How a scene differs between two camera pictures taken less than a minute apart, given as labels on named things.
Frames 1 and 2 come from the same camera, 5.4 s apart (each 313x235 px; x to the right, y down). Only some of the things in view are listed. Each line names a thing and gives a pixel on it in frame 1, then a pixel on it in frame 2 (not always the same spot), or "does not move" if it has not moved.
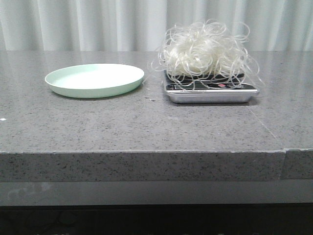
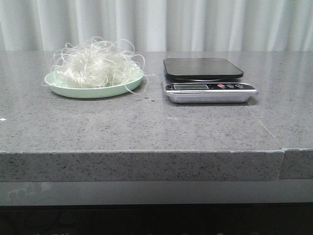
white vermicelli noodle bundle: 208,52 to 97,63
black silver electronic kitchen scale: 207,88 does not move
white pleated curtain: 141,25 does not move
